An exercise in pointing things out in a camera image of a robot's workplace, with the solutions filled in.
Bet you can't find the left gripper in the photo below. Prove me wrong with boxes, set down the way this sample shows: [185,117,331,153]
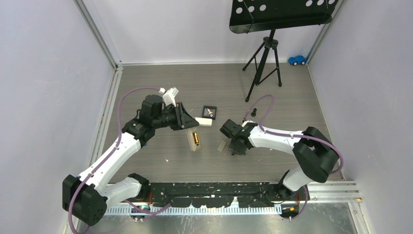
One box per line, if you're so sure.
[152,102,198,131]

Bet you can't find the beige battery cover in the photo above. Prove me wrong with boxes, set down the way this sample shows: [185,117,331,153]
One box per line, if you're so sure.
[217,140,226,152]

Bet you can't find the white remote control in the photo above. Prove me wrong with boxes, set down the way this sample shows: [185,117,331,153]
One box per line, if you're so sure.
[195,117,212,127]
[186,127,201,152]

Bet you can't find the orange battery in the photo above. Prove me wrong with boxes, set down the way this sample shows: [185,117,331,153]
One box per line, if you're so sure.
[192,132,199,145]

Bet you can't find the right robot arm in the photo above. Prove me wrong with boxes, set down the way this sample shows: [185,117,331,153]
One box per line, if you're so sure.
[220,119,341,200]

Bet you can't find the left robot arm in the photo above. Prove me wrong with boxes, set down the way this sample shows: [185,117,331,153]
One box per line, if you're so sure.
[62,95,199,226]

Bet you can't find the black framed display case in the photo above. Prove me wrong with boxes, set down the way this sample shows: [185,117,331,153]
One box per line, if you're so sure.
[202,105,217,120]

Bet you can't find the black chess piece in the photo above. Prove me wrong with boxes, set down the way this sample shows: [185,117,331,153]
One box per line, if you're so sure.
[251,108,257,117]

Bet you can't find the blue toy car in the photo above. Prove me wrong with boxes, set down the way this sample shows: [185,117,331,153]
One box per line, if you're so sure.
[288,56,307,66]

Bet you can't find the black music stand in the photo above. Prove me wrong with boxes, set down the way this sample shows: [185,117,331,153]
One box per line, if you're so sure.
[229,0,338,102]

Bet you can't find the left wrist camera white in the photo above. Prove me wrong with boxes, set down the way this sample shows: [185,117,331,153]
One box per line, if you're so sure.
[158,87,179,107]

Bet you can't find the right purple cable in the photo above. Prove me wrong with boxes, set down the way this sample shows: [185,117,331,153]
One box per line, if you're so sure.
[246,94,344,220]

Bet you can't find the purple cable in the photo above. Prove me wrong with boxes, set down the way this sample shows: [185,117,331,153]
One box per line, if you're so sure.
[68,87,162,234]
[246,94,344,220]

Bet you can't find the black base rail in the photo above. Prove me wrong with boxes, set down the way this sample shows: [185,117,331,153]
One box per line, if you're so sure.
[124,174,310,209]

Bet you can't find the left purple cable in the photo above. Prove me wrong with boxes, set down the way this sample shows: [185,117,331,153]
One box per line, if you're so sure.
[68,87,162,234]

